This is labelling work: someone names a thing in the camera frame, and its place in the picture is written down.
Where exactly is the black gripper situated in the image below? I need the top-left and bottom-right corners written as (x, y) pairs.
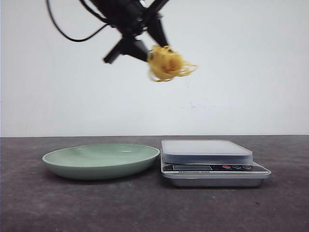
top-left (91, 0), bottom-right (169, 64)

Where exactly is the yellow vermicelli noodle bundle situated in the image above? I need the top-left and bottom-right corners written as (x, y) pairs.
top-left (147, 45), bottom-right (197, 82)

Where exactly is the silver digital kitchen scale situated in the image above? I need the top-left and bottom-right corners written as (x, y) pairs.
top-left (161, 140), bottom-right (271, 187)

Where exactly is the light green round plate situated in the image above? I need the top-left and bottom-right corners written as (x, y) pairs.
top-left (42, 144), bottom-right (160, 180)

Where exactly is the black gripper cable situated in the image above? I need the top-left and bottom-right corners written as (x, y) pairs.
top-left (46, 0), bottom-right (110, 43)

